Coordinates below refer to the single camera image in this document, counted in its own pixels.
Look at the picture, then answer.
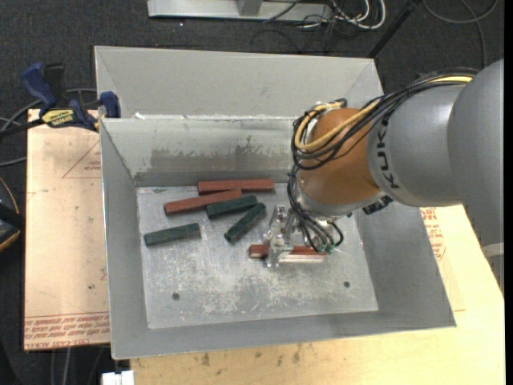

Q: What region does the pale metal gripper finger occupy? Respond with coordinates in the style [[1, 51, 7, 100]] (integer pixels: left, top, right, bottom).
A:
[[265, 248, 294, 270], [261, 230, 282, 253]]

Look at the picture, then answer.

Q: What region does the red-brown block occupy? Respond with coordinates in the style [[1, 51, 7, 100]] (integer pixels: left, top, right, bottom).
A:
[[248, 243, 327, 265], [197, 178, 277, 196], [163, 188, 244, 217]]

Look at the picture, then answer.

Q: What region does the dark green flat block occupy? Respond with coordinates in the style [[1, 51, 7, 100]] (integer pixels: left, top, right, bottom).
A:
[[143, 222, 202, 248], [205, 194, 259, 221], [223, 202, 268, 245]]

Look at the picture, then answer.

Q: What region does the grey metal bin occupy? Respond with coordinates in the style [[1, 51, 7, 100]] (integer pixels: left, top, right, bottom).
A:
[[94, 45, 457, 360]]

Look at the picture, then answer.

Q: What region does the brown cardboard board, red print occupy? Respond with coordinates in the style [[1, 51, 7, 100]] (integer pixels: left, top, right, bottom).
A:
[[23, 108, 467, 352]]

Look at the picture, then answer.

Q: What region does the black cylinder on white bracket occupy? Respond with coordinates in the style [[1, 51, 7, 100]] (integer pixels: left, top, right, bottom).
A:
[[362, 196, 394, 217]]

